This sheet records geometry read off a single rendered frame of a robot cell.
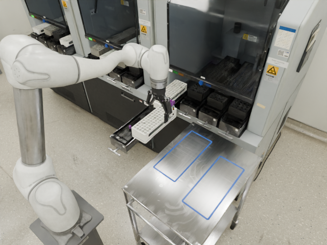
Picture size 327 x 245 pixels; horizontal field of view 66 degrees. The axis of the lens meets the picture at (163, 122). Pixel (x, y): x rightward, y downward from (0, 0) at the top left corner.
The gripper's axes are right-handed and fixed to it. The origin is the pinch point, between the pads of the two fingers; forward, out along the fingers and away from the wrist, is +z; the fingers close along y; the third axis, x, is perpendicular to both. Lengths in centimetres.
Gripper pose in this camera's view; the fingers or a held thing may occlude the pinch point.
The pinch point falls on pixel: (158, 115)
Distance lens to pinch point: 144.8
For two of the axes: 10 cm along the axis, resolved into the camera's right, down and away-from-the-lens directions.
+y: 8.0, 4.0, -4.5
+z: -0.1, 7.6, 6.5
